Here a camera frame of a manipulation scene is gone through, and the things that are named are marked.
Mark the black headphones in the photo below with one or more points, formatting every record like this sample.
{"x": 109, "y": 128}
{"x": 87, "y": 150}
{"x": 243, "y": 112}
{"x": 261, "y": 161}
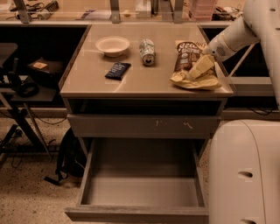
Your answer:
{"x": 22, "y": 88}

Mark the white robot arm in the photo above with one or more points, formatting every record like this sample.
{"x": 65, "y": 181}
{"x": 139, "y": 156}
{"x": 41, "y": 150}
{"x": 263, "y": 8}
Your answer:
{"x": 244, "y": 157}

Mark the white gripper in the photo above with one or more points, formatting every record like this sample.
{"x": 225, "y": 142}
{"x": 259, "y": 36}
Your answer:
{"x": 217, "y": 49}

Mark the black backpack on floor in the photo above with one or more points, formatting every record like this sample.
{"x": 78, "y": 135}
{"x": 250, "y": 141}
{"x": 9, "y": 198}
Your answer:
{"x": 71, "y": 160}

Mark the black box with label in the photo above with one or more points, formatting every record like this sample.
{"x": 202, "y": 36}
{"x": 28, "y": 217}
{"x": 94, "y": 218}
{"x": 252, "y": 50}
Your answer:
{"x": 46, "y": 73}

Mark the white paper bowl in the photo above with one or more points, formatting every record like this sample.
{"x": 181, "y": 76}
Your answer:
{"x": 112, "y": 46}

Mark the closed grey top drawer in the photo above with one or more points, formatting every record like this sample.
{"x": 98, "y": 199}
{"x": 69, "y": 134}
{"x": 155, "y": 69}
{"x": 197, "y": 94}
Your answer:
{"x": 144, "y": 126}

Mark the white handled stick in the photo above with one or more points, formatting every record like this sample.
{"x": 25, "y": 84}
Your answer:
{"x": 243, "y": 57}

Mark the grey drawer cabinet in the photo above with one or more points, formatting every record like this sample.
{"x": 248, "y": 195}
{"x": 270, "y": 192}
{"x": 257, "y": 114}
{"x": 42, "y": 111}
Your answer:
{"x": 144, "y": 90}

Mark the dark blue snack bar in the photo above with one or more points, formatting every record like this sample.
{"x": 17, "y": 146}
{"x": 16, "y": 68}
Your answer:
{"x": 117, "y": 71}

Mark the open grey middle drawer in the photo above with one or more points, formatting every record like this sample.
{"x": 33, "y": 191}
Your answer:
{"x": 141, "y": 181}

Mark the brown sea salt chip bag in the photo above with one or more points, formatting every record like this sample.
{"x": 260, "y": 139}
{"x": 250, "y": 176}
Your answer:
{"x": 189, "y": 52}

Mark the pink stacked trays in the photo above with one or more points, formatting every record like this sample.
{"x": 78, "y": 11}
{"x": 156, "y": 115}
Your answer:
{"x": 201, "y": 10}

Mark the dark side table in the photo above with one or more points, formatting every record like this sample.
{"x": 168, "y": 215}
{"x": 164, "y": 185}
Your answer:
{"x": 44, "y": 94}

